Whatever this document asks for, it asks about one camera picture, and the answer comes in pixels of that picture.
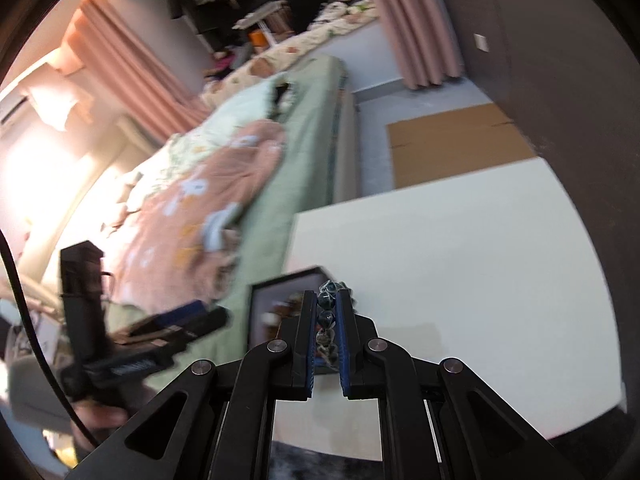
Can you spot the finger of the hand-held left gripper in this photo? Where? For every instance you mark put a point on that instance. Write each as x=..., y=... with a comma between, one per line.
x=182, y=310
x=205, y=327

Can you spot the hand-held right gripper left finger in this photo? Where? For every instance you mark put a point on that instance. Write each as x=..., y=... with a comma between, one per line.
x=312, y=345

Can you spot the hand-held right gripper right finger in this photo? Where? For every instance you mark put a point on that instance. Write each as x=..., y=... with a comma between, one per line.
x=343, y=345

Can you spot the black jewelry tray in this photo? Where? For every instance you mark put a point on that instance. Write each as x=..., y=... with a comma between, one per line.
x=262, y=300

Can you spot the person's left hand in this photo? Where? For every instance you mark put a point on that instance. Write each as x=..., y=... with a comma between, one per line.
x=102, y=417

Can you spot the pink floral quilt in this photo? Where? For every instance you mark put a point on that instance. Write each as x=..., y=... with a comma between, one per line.
x=200, y=195

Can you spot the grey patterned rug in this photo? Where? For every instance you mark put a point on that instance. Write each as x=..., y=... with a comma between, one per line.
x=325, y=465

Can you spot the green bed sheet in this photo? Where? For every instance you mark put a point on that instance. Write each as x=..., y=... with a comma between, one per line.
x=300, y=160

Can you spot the white air conditioner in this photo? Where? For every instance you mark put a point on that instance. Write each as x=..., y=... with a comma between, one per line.
x=12, y=110

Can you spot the flat brown cardboard sheet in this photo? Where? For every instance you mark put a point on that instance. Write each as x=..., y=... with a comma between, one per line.
x=450, y=145

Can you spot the pink curtain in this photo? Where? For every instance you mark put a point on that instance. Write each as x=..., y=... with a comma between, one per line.
x=410, y=20
x=125, y=70

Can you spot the white small rack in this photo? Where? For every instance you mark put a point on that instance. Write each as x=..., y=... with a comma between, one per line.
x=262, y=20

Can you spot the black and orange bag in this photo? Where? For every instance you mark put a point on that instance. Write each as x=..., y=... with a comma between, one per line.
x=310, y=7

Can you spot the white bed frame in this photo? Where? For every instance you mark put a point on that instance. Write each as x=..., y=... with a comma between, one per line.
x=345, y=160

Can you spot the white wall switch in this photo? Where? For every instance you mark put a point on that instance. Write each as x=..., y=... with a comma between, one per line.
x=481, y=42

